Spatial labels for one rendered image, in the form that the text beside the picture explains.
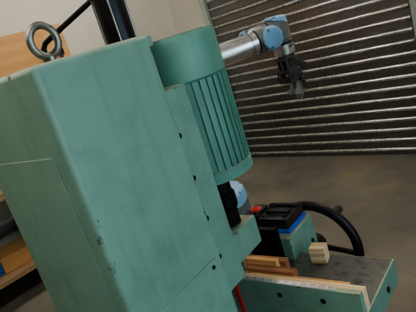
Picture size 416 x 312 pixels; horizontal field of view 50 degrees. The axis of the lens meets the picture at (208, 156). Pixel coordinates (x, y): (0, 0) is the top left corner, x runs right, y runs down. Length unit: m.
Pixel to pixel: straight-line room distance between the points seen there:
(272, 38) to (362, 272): 0.99
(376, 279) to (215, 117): 0.49
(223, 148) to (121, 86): 0.30
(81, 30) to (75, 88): 4.04
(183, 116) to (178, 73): 0.09
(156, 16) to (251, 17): 1.18
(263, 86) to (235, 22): 0.70
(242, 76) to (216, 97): 3.95
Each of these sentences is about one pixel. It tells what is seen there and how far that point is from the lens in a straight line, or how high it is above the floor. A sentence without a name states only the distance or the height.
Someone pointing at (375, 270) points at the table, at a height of 0.90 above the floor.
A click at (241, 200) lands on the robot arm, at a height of 0.85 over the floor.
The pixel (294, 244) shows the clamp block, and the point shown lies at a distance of 1.17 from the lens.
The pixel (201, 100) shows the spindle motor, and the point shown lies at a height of 1.37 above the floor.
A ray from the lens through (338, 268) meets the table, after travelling 1.11.
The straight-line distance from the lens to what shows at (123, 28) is 0.83.
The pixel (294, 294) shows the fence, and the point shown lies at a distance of 1.00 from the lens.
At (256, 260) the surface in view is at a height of 0.96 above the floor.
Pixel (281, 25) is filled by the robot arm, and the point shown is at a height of 1.42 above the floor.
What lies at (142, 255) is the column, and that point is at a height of 1.22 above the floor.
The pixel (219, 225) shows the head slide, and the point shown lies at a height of 1.14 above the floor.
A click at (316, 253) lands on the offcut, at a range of 1.13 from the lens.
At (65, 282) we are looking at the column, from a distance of 0.78.
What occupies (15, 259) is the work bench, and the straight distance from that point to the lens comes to 3.78.
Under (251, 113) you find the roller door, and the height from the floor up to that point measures 0.52.
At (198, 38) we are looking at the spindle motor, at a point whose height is 1.49.
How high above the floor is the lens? 1.50
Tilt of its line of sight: 15 degrees down
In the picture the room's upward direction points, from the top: 18 degrees counter-clockwise
